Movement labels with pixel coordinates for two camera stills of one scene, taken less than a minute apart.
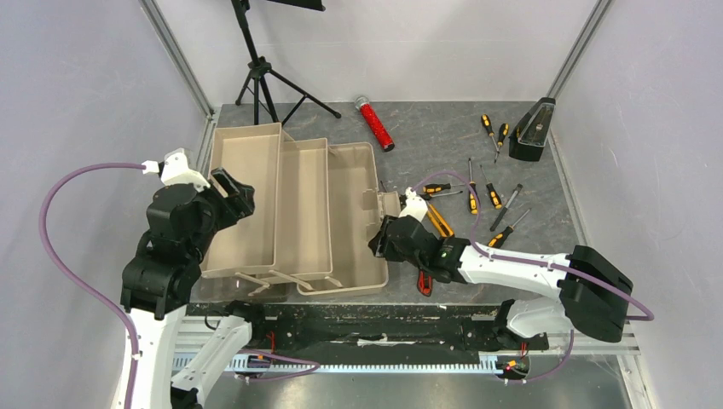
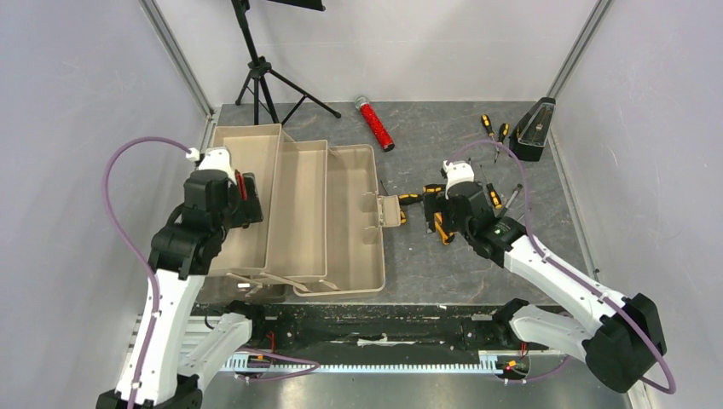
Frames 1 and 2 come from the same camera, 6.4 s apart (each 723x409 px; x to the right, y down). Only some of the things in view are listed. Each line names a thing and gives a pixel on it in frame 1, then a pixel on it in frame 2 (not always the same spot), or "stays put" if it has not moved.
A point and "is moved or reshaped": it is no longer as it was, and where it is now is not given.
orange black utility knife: (439, 223) stays put
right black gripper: (385, 240) to (431, 205)
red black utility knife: (425, 283) is moved or reshaped
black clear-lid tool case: (529, 135) stays put
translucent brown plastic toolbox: (314, 207) stays put
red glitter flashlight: (363, 104) stays put
